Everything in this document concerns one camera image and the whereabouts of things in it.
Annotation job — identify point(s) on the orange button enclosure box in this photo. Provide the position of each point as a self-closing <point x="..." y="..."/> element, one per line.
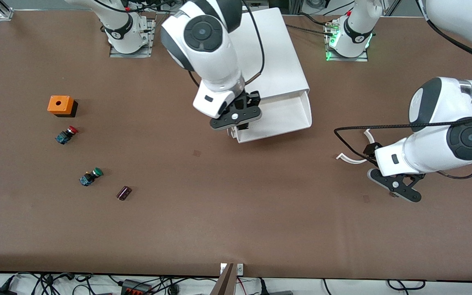
<point x="57" y="104"/>

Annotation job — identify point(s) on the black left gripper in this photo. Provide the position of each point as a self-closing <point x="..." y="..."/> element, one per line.
<point x="372" y="150"/>

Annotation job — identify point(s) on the white plastic drawer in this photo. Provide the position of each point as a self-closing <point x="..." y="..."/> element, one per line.
<point x="275" y="119"/>

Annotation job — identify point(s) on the white curved plastic strip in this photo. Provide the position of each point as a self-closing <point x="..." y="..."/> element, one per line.
<point x="348" y="159"/>

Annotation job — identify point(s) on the grey electronics box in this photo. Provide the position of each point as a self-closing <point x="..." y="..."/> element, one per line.
<point x="254" y="4"/>

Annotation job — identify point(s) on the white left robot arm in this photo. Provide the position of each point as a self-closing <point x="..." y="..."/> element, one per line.
<point x="436" y="123"/>

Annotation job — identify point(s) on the metal frame corner bracket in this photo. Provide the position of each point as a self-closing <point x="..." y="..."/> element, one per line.
<point x="5" y="14"/>

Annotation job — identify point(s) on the black power strip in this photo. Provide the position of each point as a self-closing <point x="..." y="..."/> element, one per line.
<point x="135" y="289"/>

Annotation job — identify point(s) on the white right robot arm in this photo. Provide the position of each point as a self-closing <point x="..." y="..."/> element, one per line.
<point x="207" y="61"/>

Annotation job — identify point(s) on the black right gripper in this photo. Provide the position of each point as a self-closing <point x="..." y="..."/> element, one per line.
<point x="253" y="99"/>

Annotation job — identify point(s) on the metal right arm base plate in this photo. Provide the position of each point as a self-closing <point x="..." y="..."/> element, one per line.
<point x="115" y="53"/>

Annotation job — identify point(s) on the dark purple cylindrical capacitor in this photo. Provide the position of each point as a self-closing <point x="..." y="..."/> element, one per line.
<point x="123" y="193"/>

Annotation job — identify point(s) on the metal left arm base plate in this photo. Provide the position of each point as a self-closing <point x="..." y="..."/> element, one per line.
<point x="363" y="59"/>

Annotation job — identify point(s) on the white metal bracket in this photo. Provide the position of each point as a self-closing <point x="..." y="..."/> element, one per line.
<point x="240" y="269"/>

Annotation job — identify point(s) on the green push button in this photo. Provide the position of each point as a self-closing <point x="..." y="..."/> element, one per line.
<point x="90" y="177"/>

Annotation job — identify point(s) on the red push button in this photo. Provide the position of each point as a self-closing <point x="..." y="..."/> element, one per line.
<point x="66" y="135"/>

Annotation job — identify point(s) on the grey slanted post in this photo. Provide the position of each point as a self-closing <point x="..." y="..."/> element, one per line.
<point x="224" y="284"/>

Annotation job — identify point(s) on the white plastic drawer cabinet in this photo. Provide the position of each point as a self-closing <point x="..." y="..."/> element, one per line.
<point x="277" y="53"/>

